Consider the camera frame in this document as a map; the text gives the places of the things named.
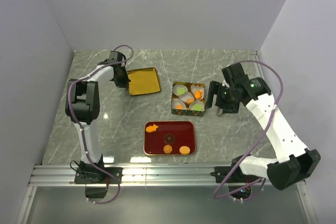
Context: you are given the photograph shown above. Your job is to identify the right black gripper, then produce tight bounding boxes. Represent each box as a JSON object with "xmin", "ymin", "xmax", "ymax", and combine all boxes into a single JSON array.
[{"xmin": 204, "ymin": 80, "xmax": 240, "ymax": 114}]

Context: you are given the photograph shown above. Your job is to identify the gold tin lid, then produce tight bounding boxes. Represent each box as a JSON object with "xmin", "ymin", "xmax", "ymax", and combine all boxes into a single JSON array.
[{"xmin": 127, "ymin": 67, "xmax": 161, "ymax": 96}]

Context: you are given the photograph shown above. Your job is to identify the orange fish cookie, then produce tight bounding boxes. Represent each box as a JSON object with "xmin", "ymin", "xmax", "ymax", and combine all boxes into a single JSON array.
[
  {"xmin": 194, "ymin": 90, "xmax": 203, "ymax": 100},
  {"xmin": 145, "ymin": 124, "xmax": 159, "ymax": 133}
]

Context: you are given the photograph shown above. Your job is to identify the green round cookie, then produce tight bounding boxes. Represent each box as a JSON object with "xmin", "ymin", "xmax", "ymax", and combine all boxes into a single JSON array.
[
  {"xmin": 192, "ymin": 103, "xmax": 204, "ymax": 111},
  {"xmin": 176, "ymin": 88, "xmax": 185, "ymax": 95}
]

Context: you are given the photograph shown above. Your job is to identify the swirl cookie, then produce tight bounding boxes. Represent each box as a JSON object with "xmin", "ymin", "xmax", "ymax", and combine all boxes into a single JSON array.
[
  {"xmin": 163, "ymin": 145, "xmax": 173, "ymax": 154},
  {"xmin": 186, "ymin": 98, "xmax": 194, "ymax": 104}
]

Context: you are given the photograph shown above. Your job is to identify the round orange cookie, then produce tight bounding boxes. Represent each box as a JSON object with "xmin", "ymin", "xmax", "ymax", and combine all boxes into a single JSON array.
[
  {"xmin": 175, "ymin": 104, "xmax": 183, "ymax": 110},
  {"xmin": 179, "ymin": 146, "xmax": 191, "ymax": 155}
]

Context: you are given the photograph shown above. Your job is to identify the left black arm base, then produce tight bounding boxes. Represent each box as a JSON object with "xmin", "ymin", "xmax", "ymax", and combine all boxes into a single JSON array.
[{"xmin": 70, "ymin": 160, "xmax": 123, "ymax": 200}]

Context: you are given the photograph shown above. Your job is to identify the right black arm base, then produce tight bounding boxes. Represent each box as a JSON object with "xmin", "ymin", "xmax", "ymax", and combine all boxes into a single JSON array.
[{"xmin": 211, "ymin": 165, "xmax": 265, "ymax": 202}]

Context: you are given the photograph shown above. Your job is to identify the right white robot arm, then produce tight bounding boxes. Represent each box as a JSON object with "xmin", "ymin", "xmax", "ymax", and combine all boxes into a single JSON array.
[{"xmin": 205, "ymin": 62, "xmax": 321, "ymax": 190}]

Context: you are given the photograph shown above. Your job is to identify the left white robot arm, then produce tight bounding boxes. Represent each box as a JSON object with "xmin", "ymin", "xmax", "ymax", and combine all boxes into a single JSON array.
[{"xmin": 65, "ymin": 50, "xmax": 130, "ymax": 183}]

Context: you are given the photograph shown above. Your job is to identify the white paper cup liner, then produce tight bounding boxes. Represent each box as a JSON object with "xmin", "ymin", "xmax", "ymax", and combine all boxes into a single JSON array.
[
  {"xmin": 191, "ymin": 85, "xmax": 204, "ymax": 100},
  {"xmin": 173, "ymin": 84, "xmax": 188, "ymax": 96},
  {"xmin": 189, "ymin": 100, "xmax": 205, "ymax": 112},
  {"xmin": 171, "ymin": 98, "xmax": 186, "ymax": 110},
  {"xmin": 178, "ymin": 92, "xmax": 195, "ymax": 104}
]

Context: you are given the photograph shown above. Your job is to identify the green cookie tin box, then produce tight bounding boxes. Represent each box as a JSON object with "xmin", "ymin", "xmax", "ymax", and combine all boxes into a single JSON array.
[{"xmin": 171, "ymin": 81, "xmax": 206, "ymax": 116}]

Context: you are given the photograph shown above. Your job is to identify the red lacquer tray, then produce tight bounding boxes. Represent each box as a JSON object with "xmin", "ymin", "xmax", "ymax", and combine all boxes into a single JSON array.
[{"xmin": 143, "ymin": 121, "xmax": 196, "ymax": 156}]

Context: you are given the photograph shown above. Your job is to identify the aluminium front rail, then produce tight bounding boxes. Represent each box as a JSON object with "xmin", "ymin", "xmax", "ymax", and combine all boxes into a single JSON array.
[{"xmin": 28, "ymin": 163, "xmax": 219, "ymax": 187}]

